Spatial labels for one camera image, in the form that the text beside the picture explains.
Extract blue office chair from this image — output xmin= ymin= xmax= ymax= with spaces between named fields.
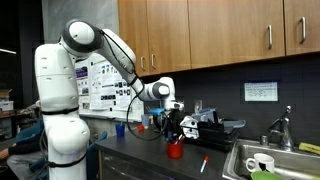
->
xmin=14 ymin=117 xmax=45 ymax=145

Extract green bowl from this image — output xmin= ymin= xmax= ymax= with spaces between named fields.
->
xmin=250 ymin=170 xmax=289 ymax=180

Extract wooden upper cabinet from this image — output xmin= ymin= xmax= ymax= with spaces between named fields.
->
xmin=116 ymin=0 xmax=320 ymax=78

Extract white wall outlet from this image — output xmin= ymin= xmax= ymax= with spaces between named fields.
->
xmin=193 ymin=98 xmax=203 ymax=114

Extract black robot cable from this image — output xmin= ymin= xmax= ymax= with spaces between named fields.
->
xmin=99 ymin=29 xmax=169 ymax=142

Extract white storage box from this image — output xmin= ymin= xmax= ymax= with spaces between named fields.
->
xmin=0 ymin=100 xmax=15 ymax=112

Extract small purple header poster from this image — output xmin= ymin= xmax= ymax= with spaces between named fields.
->
xmin=75 ymin=65 xmax=91 ymax=111

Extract translucent blue plastic cup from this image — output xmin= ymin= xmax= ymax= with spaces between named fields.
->
xmin=140 ymin=113 xmax=151 ymax=130

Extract steel cabinet handle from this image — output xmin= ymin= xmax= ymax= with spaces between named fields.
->
xmin=266 ymin=24 xmax=274 ymax=51
xmin=150 ymin=53 xmax=158 ymax=70
xmin=139 ymin=55 xmax=147 ymax=72
xmin=298 ymin=16 xmax=307 ymax=45

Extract small steel sink knob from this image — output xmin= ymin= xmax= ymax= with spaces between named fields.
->
xmin=259 ymin=134 xmax=270 ymax=147

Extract yellow green sponge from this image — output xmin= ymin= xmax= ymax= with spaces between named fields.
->
xmin=297 ymin=141 xmax=320 ymax=156

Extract cardboard box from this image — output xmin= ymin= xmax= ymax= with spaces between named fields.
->
xmin=0 ymin=88 xmax=13 ymax=100

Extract large research poster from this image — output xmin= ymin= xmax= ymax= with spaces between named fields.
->
xmin=88 ymin=59 xmax=132 ymax=112

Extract white marker red cap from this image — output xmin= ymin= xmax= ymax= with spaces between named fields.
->
xmin=199 ymin=155 xmax=210 ymax=174

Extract black dish rack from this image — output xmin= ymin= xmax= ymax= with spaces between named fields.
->
xmin=182 ymin=117 xmax=248 ymax=153

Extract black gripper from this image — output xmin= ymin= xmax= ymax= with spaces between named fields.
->
xmin=165 ymin=109 xmax=184 ymax=141

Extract white mug black print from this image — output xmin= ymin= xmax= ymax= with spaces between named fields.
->
xmin=245 ymin=152 xmax=276 ymax=175

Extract steel sink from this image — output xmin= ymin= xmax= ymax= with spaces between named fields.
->
xmin=221 ymin=137 xmax=320 ymax=180

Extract orange cup with handle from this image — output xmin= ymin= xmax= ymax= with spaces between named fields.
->
xmin=166 ymin=141 xmax=185 ymax=160

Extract seated person dark clothes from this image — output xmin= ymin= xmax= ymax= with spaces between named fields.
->
xmin=0 ymin=132 xmax=49 ymax=180

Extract white paper wall note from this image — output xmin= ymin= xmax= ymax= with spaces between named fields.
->
xmin=243 ymin=81 xmax=279 ymax=103

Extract steel faucet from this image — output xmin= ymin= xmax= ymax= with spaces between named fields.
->
xmin=267 ymin=105 xmax=296 ymax=152

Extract whiteboard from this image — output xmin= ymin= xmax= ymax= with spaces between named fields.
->
xmin=74 ymin=52 xmax=145 ymax=123

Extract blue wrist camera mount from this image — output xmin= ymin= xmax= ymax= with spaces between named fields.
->
xmin=147 ymin=107 xmax=167 ymax=116

